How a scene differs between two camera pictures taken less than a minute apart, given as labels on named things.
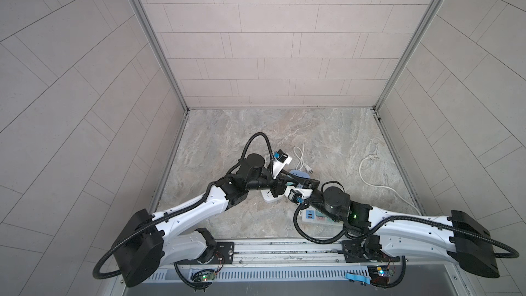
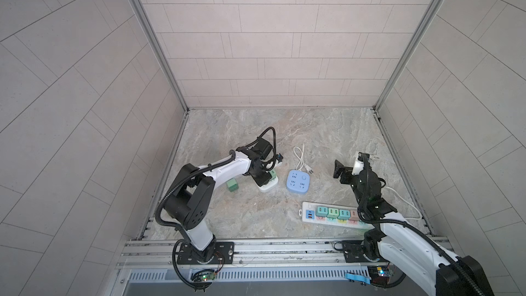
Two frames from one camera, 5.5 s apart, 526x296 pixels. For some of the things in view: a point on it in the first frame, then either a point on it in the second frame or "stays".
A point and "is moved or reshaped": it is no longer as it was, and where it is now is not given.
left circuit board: (204, 276) stays
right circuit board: (379, 275) stays
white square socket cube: (268, 196) is moved or reshaped
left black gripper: (277, 183) → (265, 179)
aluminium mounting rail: (307, 251) stays
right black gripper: (310, 185) → (346, 173)
